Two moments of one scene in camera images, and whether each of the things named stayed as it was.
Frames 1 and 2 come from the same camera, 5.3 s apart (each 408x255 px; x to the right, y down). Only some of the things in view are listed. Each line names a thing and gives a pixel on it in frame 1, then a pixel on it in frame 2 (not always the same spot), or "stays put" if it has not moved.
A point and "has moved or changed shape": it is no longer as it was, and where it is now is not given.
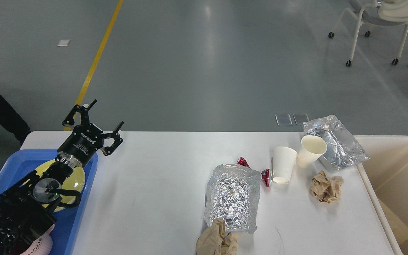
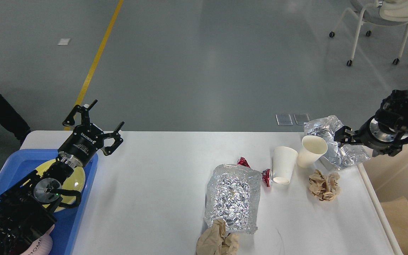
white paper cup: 311,147 stays put
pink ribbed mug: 41,246 stays put
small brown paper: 326,190 has moved or changed shape
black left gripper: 80,145 stays put
